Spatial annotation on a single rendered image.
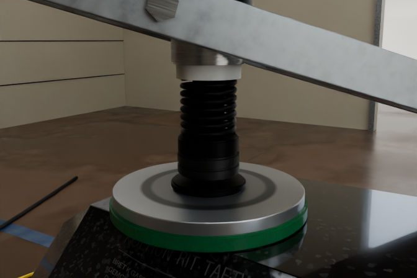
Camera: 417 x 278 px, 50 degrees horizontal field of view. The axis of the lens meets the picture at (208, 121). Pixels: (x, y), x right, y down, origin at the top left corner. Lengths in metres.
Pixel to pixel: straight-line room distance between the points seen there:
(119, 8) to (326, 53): 0.20
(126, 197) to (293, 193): 0.18
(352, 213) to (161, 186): 0.21
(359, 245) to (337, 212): 0.08
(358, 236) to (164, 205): 0.19
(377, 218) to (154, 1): 0.32
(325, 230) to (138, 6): 0.28
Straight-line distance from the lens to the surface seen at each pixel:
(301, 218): 0.47
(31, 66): 5.87
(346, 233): 0.48
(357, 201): 0.57
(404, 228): 0.51
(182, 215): 0.43
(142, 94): 6.82
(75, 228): 0.55
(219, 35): 0.42
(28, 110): 5.88
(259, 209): 0.44
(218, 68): 0.45
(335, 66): 0.47
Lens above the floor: 1.01
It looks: 10 degrees down
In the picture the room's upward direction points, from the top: straight up
